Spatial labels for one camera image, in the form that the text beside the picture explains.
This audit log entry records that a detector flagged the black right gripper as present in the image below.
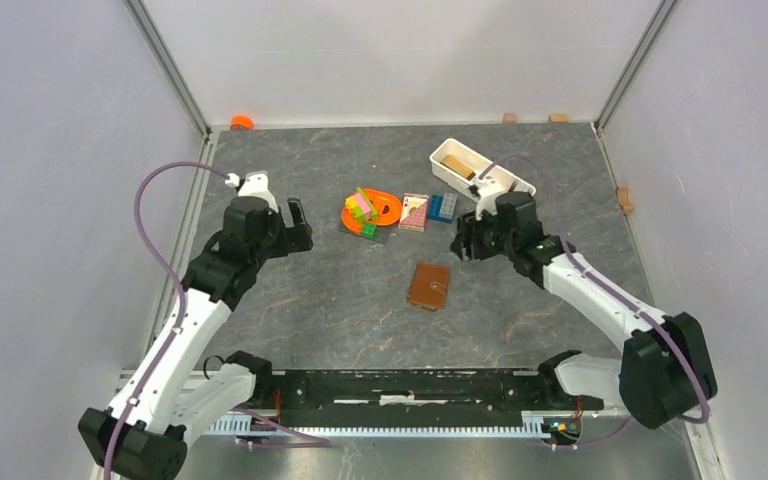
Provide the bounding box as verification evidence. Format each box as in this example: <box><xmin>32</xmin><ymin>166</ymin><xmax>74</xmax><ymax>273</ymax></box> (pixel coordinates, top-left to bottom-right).
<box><xmin>451</xmin><ymin>205</ymin><xmax>517</xmax><ymax>263</ymax></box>

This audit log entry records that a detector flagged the brown leather card holder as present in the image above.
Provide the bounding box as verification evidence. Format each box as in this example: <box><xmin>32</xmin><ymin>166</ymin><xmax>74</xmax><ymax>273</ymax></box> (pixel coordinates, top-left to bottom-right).
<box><xmin>407</xmin><ymin>263</ymin><xmax>450</xmax><ymax>312</ymax></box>

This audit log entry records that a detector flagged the white rectangular plastic tray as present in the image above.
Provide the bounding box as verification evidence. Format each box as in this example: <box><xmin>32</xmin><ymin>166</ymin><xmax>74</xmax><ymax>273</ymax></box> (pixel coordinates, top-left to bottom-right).
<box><xmin>429</xmin><ymin>138</ymin><xmax>537</xmax><ymax>202</ymax></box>

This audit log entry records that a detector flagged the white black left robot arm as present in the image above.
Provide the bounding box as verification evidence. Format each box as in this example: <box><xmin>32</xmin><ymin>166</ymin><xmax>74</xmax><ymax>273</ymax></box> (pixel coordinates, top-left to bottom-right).
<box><xmin>78</xmin><ymin>196</ymin><xmax>313</xmax><ymax>479</ymax></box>

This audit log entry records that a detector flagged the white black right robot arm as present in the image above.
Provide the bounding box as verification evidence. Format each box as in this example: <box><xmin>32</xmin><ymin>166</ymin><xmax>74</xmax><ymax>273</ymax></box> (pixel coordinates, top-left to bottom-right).
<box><xmin>450</xmin><ymin>191</ymin><xmax>718</xmax><ymax>429</ymax></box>

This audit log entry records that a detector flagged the red playing card box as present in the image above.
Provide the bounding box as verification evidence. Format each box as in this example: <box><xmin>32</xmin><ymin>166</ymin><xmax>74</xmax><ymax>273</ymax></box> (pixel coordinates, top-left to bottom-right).
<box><xmin>398</xmin><ymin>193</ymin><xmax>430</xmax><ymax>232</ymax></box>

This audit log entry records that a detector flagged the tan card in tray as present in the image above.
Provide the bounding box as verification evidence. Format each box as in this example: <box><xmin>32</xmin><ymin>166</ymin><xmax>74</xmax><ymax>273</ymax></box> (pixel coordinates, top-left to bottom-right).
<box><xmin>440</xmin><ymin>155</ymin><xmax>475</xmax><ymax>181</ymax></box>

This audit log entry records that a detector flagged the blue grey building block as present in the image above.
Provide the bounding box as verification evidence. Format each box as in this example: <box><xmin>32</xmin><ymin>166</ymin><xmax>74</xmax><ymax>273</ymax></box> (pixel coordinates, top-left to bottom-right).
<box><xmin>427</xmin><ymin>193</ymin><xmax>458</xmax><ymax>224</ymax></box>

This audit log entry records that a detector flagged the pink yellow green block stack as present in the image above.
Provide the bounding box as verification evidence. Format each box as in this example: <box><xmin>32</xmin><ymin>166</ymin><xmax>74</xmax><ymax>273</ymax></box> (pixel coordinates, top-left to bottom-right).
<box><xmin>344</xmin><ymin>188</ymin><xmax>380</xmax><ymax>224</ymax></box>

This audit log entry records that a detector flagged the green building block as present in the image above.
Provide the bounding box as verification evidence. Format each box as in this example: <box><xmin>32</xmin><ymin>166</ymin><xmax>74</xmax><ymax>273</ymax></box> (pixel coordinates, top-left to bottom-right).
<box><xmin>359</xmin><ymin>222</ymin><xmax>377</xmax><ymax>239</ymax></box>

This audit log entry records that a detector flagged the dark grey block baseplate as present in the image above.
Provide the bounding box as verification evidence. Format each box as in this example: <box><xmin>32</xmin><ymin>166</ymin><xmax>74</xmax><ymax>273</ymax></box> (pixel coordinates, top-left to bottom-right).
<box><xmin>337</xmin><ymin>223</ymin><xmax>393</xmax><ymax>244</ymax></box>

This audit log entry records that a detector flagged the orange tape roll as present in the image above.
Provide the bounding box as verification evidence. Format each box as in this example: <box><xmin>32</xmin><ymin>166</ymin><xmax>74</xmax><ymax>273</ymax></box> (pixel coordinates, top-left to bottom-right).
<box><xmin>229</xmin><ymin>115</ymin><xmax>254</xmax><ymax>131</ymax></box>

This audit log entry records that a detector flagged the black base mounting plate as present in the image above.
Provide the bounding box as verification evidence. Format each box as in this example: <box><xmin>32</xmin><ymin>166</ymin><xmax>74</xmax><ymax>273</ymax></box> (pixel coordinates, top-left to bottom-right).
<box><xmin>242</xmin><ymin>368</ymin><xmax>605</xmax><ymax>428</ymax></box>

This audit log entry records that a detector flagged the wooden block right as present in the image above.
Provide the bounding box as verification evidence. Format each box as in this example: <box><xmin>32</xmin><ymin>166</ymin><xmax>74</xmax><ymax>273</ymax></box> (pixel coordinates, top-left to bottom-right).
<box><xmin>548</xmin><ymin>113</ymin><xmax>570</xmax><ymax>123</ymax></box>

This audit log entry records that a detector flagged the curved wooden piece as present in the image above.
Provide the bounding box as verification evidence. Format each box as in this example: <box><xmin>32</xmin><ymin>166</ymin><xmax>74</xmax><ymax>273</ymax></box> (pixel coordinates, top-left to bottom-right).
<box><xmin>616</xmin><ymin>185</ymin><xmax>635</xmax><ymax>215</ymax></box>

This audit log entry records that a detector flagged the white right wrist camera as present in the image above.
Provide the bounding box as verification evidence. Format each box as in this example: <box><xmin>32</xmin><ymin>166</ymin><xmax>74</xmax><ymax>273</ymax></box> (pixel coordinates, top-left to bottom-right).
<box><xmin>469</xmin><ymin>179</ymin><xmax>505</xmax><ymax>221</ymax></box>

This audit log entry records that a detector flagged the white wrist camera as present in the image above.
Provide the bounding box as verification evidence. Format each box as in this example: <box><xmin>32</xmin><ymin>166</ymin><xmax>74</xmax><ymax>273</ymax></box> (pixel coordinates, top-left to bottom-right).
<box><xmin>469</xmin><ymin>179</ymin><xmax>505</xmax><ymax>221</ymax></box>
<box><xmin>237</xmin><ymin>171</ymin><xmax>280</xmax><ymax>212</ymax></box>

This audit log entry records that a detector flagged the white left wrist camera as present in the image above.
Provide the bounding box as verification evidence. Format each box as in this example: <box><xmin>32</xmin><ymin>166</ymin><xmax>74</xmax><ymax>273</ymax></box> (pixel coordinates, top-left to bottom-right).
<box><xmin>237</xmin><ymin>171</ymin><xmax>280</xmax><ymax>212</ymax></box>

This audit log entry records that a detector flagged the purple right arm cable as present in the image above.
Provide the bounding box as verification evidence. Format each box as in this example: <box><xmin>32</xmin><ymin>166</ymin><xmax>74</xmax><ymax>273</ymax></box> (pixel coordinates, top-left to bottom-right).
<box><xmin>476</xmin><ymin>153</ymin><xmax>711</xmax><ymax>452</ymax></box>

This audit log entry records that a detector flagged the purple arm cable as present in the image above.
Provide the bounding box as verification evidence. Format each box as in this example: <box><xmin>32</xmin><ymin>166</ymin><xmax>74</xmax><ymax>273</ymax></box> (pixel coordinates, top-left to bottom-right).
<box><xmin>476</xmin><ymin>153</ymin><xmax>711</xmax><ymax>452</ymax></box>
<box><xmin>102</xmin><ymin>161</ymin><xmax>332</xmax><ymax>480</ymax></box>

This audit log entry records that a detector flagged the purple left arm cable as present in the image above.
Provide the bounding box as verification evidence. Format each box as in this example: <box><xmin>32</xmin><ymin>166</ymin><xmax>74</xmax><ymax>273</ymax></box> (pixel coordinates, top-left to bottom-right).
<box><xmin>102</xmin><ymin>161</ymin><xmax>332</xmax><ymax>480</ymax></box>

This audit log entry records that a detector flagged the white slotted cable duct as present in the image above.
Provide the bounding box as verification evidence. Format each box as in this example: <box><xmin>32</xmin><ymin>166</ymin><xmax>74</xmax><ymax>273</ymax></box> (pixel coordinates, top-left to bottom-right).
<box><xmin>205</xmin><ymin>413</ymin><xmax>558</xmax><ymax>439</ymax></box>

